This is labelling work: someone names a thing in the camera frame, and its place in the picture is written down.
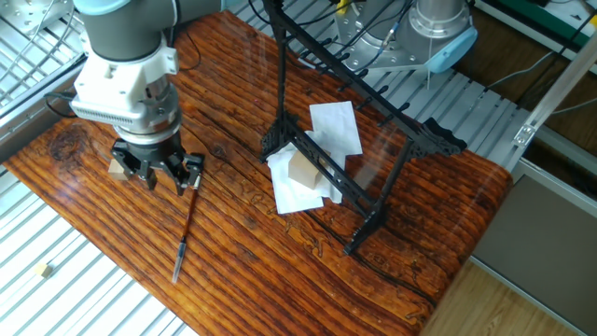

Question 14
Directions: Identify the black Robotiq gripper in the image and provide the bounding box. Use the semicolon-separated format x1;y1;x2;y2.
110;132;206;197

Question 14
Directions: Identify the brown brush with clear cap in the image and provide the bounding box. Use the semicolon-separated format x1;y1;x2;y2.
171;173;202;285

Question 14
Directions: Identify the black pen rack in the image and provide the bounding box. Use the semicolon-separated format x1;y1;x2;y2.
258;0;468;257

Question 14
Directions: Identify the small wooden cube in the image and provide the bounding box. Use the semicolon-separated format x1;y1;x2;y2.
107;159;131;182

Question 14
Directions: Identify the crumpled white tissue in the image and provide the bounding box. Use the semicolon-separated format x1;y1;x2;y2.
265;130;349;216

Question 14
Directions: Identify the large wooden block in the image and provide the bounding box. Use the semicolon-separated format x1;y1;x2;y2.
287;149;327;190

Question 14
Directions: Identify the flat white paper sheet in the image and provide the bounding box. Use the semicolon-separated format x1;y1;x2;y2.
309;100;364;158

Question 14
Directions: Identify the silver perforated plate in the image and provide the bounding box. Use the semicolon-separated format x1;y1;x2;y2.
0;0;76;36

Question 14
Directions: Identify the grey side panel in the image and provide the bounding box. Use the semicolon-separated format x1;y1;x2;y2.
470;175;597;336

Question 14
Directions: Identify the black cable bundle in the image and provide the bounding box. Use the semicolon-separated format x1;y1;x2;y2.
246;0;415;71

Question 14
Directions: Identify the aluminium frame post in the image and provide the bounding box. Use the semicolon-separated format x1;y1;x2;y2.
511;27;597;149

